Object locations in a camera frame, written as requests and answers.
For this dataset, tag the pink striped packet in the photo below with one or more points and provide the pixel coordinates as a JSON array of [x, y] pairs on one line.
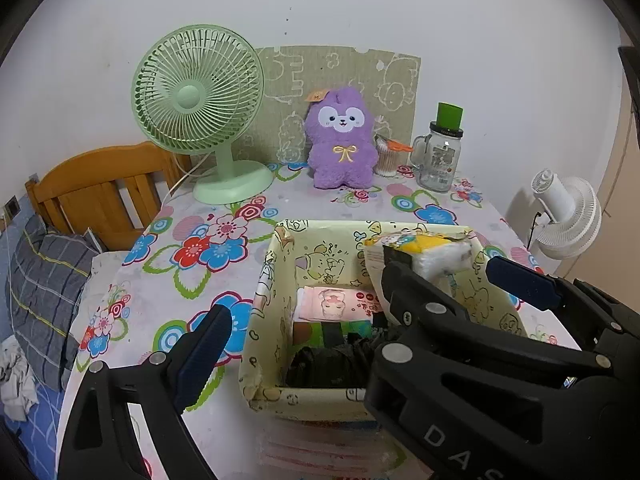
[[320, 452]]

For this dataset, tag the white standing fan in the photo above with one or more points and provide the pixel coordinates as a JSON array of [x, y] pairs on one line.
[[570, 215]]

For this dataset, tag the printed cardboard sheet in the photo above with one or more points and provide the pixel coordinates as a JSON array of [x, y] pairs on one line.
[[390, 75]]

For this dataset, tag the dark grey socks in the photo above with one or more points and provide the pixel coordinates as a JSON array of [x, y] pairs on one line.
[[320, 366]]

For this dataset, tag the grey plaid pillow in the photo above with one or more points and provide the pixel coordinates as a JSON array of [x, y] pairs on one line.
[[45, 300]]

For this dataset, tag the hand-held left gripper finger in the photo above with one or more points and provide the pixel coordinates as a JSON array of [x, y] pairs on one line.
[[197, 367]]

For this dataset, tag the purple plush toy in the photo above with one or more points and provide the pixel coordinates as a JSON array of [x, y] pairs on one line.
[[340, 160]]

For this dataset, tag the clear cotton swab jar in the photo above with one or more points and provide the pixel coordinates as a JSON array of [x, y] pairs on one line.
[[386, 162]]

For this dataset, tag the floral tablecloth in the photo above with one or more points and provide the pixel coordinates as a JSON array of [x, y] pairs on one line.
[[190, 280]]

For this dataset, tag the wooden bed headboard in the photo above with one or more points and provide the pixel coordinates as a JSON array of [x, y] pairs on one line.
[[95, 185]]

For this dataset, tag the green plastic cup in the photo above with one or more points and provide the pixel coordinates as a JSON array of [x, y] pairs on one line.
[[449, 116]]

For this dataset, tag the pink cartoon tissue packet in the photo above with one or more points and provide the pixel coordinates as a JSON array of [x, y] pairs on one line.
[[332, 302]]

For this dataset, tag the yellow cartoon print storage box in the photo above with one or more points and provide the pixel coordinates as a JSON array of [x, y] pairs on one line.
[[280, 270]]

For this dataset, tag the green desk fan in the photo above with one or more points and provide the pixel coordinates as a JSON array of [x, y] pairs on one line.
[[192, 95]]

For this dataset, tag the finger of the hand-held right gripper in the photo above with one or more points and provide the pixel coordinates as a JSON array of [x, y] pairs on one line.
[[520, 280], [405, 290]]

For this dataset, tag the blue grid bed sheet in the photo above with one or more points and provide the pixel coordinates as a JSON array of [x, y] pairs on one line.
[[37, 440]]

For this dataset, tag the crumpled white cloth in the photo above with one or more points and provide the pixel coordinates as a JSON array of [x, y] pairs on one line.
[[17, 385]]

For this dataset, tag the glass mug jar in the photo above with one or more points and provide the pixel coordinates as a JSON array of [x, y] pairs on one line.
[[437, 165]]

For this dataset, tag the green packet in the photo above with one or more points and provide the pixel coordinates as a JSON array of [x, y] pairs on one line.
[[317, 334]]

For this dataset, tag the white tissue pack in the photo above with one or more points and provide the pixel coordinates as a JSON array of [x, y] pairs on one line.
[[440, 260]]

